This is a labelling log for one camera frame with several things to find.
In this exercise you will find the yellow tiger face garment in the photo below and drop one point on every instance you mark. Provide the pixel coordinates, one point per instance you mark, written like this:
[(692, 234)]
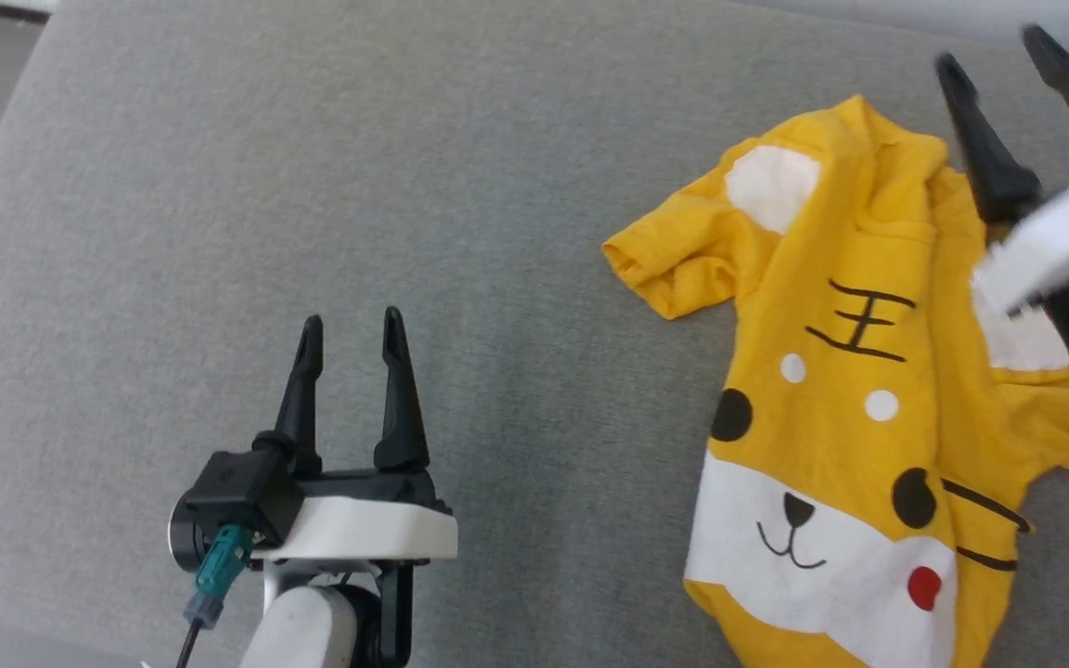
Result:
[(831, 464)]

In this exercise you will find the grey fabric sofa seat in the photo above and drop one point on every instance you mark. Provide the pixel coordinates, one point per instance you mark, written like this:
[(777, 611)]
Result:
[(497, 232)]

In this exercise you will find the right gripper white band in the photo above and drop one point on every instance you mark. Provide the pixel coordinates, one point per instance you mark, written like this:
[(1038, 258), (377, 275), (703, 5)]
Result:
[(1063, 241)]

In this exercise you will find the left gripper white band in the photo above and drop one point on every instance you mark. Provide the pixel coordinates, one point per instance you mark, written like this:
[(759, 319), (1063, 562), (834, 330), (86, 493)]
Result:
[(358, 529)]

